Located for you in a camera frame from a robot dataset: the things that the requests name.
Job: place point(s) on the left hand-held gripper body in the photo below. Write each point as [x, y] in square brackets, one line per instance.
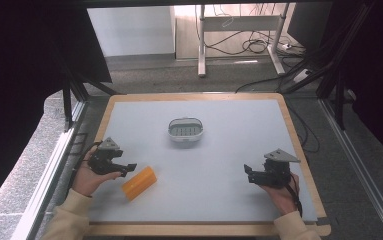
[104, 161]

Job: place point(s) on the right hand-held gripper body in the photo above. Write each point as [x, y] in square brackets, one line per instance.
[277, 173]

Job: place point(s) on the person's left hand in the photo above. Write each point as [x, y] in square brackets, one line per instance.
[85, 180]

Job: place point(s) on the person's right hand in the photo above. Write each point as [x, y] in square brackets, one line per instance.
[285, 198]

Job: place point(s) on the orange soap bar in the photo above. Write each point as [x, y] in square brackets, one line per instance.
[139, 183]

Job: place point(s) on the white oval soap dish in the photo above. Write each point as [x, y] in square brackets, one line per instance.
[185, 130]

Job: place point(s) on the white power strip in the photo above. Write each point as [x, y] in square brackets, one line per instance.
[301, 75]

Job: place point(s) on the black curtain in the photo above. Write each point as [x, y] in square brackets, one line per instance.
[19, 83]
[375, 66]

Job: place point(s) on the white cabinet panel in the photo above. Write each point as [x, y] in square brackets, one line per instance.
[132, 31]

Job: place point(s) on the aluminium frame rail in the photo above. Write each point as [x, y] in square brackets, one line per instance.
[50, 176]
[362, 166]

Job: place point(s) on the black metal frame strut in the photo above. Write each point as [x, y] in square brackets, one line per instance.
[339, 100]
[67, 106]

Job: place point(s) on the white desk frame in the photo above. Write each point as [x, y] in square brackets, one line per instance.
[239, 24]

